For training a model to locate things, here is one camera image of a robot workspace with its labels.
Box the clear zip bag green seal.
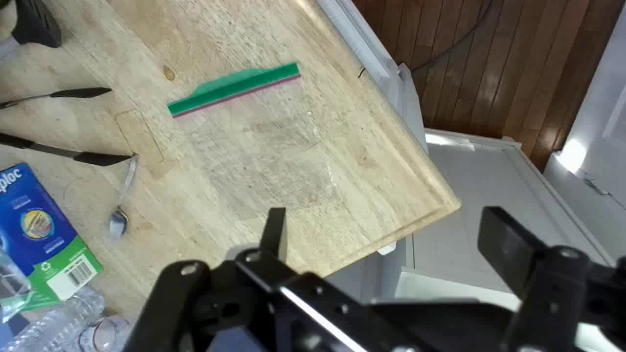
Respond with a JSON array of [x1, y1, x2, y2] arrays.
[[166, 61, 334, 218]]

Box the clear plastic water bottle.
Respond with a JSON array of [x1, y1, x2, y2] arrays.
[[0, 288, 130, 352]]

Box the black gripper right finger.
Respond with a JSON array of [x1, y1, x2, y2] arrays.
[[477, 208, 561, 298]]

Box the blue Ziploc box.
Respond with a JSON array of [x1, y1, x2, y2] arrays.
[[0, 163, 101, 312]]

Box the white shelf cabinet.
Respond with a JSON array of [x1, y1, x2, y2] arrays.
[[318, 0, 616, 306]]

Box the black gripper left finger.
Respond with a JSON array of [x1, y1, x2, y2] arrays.
[[260, 208, 285, 257]]

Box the black tongs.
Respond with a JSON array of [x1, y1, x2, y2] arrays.
[[0, 87, 134, 169]]

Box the black cable on floor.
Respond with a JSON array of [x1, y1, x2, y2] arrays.
[[397, 0, 494, 75]]

